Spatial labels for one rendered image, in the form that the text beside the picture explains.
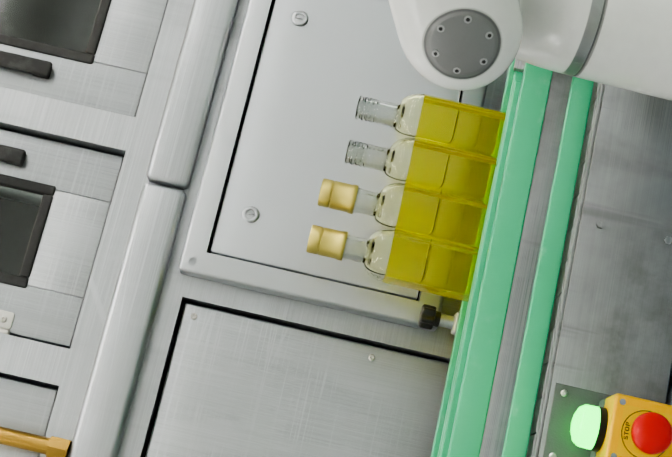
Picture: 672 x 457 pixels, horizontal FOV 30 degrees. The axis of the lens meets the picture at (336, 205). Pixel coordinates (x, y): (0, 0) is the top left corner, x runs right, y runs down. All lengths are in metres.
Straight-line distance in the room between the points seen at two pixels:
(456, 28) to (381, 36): 0.78
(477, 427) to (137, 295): 0.51
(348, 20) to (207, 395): 0.54
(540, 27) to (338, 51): 0.70
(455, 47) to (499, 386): 0.50
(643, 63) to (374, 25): 0.73
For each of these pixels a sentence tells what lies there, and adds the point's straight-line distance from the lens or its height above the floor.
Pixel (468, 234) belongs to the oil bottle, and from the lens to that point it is 1.48.
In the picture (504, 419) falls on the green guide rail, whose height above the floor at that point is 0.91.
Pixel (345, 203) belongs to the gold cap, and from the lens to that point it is 1.49.
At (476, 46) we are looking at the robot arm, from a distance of 0.95.
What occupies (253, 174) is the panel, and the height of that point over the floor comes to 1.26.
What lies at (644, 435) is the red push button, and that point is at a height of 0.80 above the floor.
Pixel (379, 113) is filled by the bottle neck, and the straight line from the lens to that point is 1.53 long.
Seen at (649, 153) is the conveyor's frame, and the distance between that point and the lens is 1.42.
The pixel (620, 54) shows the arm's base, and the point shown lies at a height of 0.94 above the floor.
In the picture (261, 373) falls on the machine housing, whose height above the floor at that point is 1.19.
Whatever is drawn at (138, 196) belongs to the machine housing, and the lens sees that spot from 1.67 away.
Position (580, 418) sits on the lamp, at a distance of 1.29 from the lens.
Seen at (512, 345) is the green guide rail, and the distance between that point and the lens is 1.36.
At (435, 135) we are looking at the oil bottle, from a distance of 1.51.
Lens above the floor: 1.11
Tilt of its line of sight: 1 degrees up
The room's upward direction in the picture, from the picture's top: 77 degrees counter-clockwise
